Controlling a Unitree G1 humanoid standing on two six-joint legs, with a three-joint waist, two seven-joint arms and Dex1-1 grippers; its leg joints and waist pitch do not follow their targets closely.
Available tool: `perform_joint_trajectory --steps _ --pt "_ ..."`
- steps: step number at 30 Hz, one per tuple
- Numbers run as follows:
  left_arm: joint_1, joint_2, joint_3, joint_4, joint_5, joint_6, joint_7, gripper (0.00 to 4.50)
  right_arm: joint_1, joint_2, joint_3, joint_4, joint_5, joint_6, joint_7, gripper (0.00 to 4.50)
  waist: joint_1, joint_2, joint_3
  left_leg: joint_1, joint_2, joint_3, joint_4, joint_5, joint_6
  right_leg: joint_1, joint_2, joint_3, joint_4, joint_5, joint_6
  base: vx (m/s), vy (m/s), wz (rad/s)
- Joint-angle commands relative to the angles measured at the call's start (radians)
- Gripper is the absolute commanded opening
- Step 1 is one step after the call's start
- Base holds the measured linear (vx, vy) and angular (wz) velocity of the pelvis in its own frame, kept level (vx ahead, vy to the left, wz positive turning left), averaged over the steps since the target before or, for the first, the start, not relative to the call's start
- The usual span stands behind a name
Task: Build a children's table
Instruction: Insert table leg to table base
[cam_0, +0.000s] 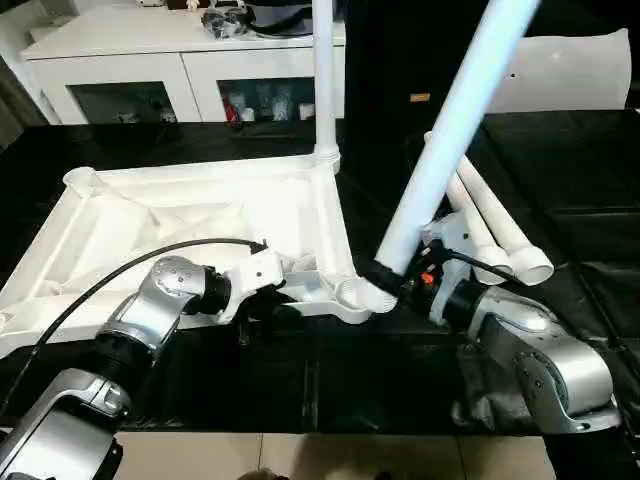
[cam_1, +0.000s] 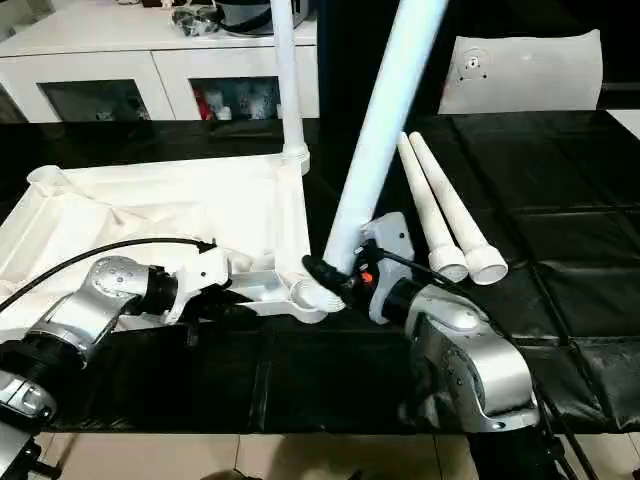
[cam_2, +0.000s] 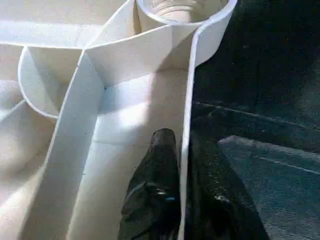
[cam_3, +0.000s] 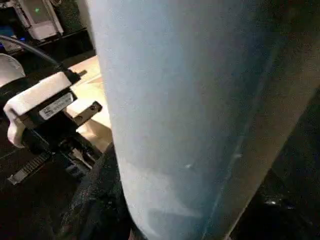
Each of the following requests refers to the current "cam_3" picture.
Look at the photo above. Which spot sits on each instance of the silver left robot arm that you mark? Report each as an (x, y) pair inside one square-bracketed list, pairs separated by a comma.
[(8, 67)]

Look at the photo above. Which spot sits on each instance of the black work mat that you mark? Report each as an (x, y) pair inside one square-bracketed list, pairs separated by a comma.
[(300, 137)]

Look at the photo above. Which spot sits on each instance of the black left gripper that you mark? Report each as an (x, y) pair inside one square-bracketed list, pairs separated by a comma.
[(62, 140)]

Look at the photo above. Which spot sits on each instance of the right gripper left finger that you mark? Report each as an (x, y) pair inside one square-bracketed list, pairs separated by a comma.
[(100, 200)]

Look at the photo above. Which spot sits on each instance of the white plastic table top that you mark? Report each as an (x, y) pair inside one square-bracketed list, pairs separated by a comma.
[(92, 82)]

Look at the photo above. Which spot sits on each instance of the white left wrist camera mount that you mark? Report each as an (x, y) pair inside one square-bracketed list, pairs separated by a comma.
[(37, 95)]

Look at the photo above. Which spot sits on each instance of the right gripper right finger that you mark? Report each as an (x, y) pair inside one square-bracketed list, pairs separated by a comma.
[(280, 220)]

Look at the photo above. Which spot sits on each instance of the white plastic table leg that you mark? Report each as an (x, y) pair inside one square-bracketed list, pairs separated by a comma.
[(187, 100)]

